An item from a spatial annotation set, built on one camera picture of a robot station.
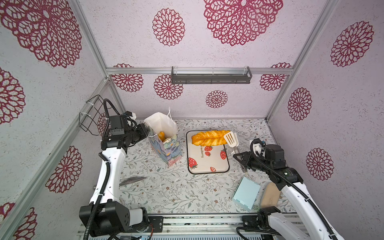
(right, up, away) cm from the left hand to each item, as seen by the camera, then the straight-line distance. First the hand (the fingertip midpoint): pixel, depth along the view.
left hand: (149, 132), depth 77 cm
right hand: (+43, -11, -4) cm, 44 cm away
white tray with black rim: (+31, -18, +21) cm, 41 cm away
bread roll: (+2, -2, +22) cm, 22 cm away
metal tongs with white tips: (+43, -4, +1) cm, 43 cm away
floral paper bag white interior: (+10, -10, +5) cm, 15 cm away
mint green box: (+52, -34, +5) cm, 62 cm away
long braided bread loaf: (+32, -3, +6) cm, 33 cm away
